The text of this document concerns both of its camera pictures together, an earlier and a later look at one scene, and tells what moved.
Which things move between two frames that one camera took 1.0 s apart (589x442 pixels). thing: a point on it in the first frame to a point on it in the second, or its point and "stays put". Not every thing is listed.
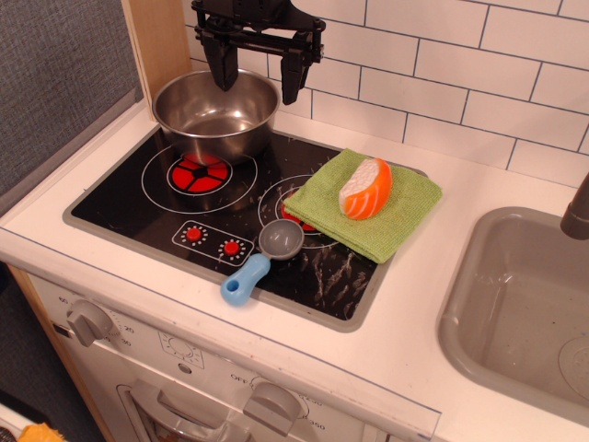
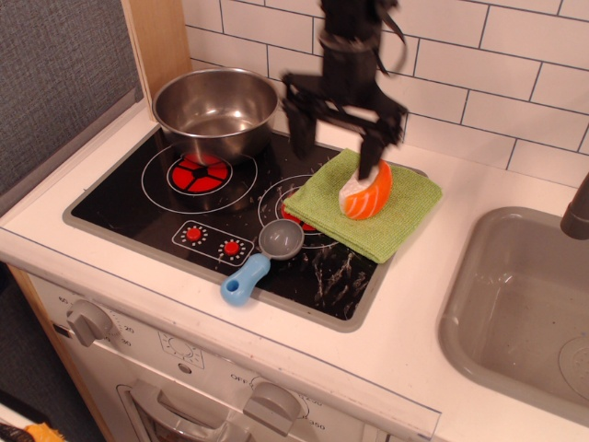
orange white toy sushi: [365, 191] stays put
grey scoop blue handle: [280, 239] stays put
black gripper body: [272, 25] to [351, 90]
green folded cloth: [378, 237] stays put
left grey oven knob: [88, 321] stays put
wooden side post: [158, 36] stays put
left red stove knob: [193, 234] stays put
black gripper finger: [223, 57] to [303, 126]
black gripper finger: [294, 66] to [370, 151]
